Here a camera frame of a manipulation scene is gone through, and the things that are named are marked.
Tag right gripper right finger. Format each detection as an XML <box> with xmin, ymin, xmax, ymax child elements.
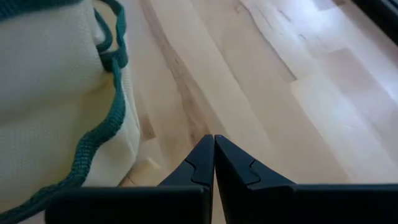
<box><xmin>215</xmin><ymin>134</ymin><xmax>398</xmax><ymax>224</ymax></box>

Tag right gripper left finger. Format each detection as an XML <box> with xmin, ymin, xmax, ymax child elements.
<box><xmin>44</xmin><ymin>134</ymin><xmax>216</xmax><ymax>224</ymax></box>

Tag wooden-handled three-prong cultivator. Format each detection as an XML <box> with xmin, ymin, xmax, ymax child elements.
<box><xmin>119</xmin><ymin>156</ymin><xmax>162</xmax><ymax>187</ymax></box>

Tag cream canvas green-trimmed gardening bag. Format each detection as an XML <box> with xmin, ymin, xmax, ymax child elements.
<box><xmin>0</xmin><ymin>0</ymin><xmax>141</xmax><ymax>224</ymax></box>

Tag black metal table frame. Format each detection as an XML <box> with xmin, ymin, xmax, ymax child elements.
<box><xmin>351</xmin><ymin>0</ymin><xmax>398</xmax><ymax>47</ymax></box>

